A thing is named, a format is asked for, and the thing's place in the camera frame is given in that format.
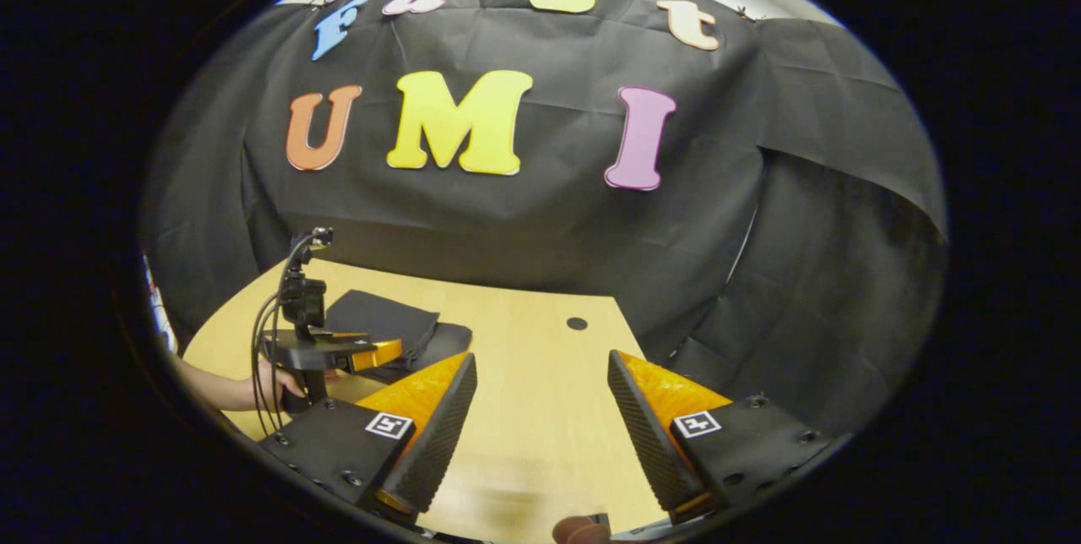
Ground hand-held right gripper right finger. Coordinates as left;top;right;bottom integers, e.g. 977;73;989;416
606;349;850;525

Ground white red striped object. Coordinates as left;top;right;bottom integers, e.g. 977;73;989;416
142;255;180;355

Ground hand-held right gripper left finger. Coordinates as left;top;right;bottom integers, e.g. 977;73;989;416
258;351;479;520

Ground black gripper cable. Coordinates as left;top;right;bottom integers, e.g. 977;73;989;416
250;231;315;437

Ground dark grey jeans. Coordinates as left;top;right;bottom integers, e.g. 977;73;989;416
323;289;475;386

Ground black backdrop cloth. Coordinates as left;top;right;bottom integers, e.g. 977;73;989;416
139;0;948;443

